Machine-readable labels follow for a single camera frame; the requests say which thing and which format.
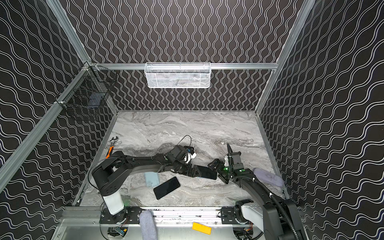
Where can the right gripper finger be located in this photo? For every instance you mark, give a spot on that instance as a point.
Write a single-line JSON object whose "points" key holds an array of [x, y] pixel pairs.
{"points": [[224, 177], [216, 165]]}

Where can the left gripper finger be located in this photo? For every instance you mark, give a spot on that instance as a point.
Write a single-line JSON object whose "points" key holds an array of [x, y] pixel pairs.
{"points": [[194, 174], [192, 167]]}

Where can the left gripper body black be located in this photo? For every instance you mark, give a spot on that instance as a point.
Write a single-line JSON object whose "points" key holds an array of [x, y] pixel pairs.
{"points": [[192, 170]]}

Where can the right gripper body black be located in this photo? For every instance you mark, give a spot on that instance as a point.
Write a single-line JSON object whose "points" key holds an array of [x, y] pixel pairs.
{"points": [[233, 163]]}

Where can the blue phone black screen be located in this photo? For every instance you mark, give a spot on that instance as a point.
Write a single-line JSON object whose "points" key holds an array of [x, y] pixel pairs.
{"points": [[205, 172]]}

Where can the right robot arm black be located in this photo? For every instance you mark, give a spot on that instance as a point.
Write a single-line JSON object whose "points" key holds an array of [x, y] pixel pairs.
{"points": [[281, 219]]}

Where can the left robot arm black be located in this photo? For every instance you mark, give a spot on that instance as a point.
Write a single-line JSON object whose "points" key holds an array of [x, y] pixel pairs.
{"points": [[112, 172]]}

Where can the black phone on table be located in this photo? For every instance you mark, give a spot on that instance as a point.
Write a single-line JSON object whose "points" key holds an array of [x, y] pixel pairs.
{"points": [[166, 188]]}

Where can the light blue phone case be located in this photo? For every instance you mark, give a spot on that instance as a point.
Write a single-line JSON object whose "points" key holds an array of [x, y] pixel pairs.
{"points": [[152, 179]]}

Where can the purple grey cloth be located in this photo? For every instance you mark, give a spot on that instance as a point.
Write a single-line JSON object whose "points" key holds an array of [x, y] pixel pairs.
{"points": [[268, 177]]}

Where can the yellow card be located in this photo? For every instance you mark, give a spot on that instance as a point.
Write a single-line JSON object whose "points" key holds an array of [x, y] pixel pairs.
{"points": [[202, 228]]}

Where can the orange adjustable wrench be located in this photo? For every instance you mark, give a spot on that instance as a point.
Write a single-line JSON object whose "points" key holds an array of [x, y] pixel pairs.
{"points": [[112, 145]]}

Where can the white mesh basket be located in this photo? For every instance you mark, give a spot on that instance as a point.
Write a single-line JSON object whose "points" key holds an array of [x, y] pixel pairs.
{"points": [[178, 75]]}

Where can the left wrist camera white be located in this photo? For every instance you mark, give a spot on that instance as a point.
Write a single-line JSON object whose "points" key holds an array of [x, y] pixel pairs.
{"points": [[189, 154]]}

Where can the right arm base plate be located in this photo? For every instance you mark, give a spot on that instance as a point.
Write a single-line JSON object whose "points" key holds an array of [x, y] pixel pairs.
{"points": [[231, 216]]}

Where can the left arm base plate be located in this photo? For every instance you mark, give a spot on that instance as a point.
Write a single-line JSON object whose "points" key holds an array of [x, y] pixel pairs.
{"points": [[129, 215]]}

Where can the black wire basket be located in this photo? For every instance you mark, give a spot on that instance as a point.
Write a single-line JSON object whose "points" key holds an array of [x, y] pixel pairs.
{"points": [[87, 101]]}

